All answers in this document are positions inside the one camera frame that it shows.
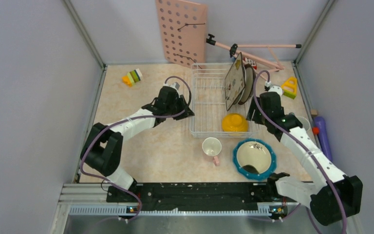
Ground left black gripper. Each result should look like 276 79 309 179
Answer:
166 95 193 120

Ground white plate red characters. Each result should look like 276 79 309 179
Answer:
238 66 247 105

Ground dark red rimmed plate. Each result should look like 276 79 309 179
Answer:
241 65 256 105

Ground white wire dish rack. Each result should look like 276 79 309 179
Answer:
189 63 260 138

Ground square floral plate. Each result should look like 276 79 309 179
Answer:
224 53 245 111

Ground orange yellow bowl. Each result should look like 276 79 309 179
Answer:
221 113 249 132

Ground blue rimmed bowl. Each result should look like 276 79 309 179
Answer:
232 138 277 181

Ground white pink handled cup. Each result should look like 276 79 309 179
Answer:
202 137 222 166

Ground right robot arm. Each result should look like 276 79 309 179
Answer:
247 92 363 229

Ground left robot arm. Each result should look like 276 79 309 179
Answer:
80 85 195 202

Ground yellow green toy block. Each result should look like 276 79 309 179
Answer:
281 77 298 99

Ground blue white mug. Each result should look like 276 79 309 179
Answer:
296 116 311 131

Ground stacked colourful toy blocks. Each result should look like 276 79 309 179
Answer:
122 68 143 87

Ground red white toy block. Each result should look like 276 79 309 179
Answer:
243 58 257 70

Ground pink folding tripod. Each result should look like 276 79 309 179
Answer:
206 33 302 81

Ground pink pegboard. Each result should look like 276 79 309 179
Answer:
155 0 208 67

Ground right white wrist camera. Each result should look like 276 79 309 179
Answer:
264 81 283 96

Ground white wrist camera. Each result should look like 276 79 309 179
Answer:
264 81 283 96
163 82 180 91

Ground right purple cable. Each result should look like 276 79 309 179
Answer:
252 70 349 234

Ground purple cable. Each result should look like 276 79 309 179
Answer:
252 70 349 234
78 76 193 223

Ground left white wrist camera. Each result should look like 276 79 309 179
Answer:
163 82 180 91

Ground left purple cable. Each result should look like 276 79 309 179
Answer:
78 76 193 223

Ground purple handled tool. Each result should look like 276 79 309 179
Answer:
312 116 333 162

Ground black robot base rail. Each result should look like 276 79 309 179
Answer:
106 182 294 219

